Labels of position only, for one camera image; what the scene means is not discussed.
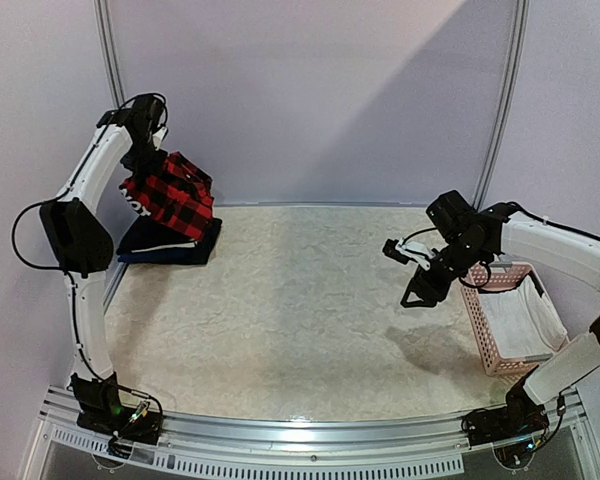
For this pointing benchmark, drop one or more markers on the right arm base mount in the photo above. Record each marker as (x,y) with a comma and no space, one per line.
(516,418)

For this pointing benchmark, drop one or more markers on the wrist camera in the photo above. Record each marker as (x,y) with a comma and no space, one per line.
(404,251)
(159,136)

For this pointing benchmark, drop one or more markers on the left aluminium corner post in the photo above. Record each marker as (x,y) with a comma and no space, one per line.
(106,36)

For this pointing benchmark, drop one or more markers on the aluminium front rail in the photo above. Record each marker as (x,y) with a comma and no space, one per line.
(202,447)

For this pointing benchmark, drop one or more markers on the folded navy blue garment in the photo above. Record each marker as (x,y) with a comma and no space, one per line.
(178,256)

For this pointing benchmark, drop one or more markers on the folded black garment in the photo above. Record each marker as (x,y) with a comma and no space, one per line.
(146,235)

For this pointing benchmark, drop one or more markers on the red black plaid shirt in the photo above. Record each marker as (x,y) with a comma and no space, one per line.
(176,194)

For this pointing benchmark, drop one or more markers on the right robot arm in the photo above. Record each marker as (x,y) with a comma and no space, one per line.
(478,237)

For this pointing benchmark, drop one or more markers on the aluminium corner post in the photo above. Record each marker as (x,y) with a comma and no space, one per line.
(106,36)
(505,100)

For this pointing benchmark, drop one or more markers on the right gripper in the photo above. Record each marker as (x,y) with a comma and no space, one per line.
(434,279)

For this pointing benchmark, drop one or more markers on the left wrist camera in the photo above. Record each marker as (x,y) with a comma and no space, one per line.
(159,136)

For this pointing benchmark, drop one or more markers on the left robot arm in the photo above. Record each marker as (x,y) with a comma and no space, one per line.
(81,245)

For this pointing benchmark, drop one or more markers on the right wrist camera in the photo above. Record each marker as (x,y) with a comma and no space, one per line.
(404,251)

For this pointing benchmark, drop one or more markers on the right aluminium corner post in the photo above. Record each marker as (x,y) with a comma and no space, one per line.
(505,100)

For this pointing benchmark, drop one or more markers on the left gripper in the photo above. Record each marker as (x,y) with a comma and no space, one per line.
(154,168)

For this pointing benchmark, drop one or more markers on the pink plastic laundry basket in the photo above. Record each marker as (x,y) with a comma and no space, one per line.
(496,278)

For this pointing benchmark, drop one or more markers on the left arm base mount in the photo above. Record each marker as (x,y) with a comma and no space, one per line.
(110,408)

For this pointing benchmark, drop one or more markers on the white cloth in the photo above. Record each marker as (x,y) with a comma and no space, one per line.
(524,321)

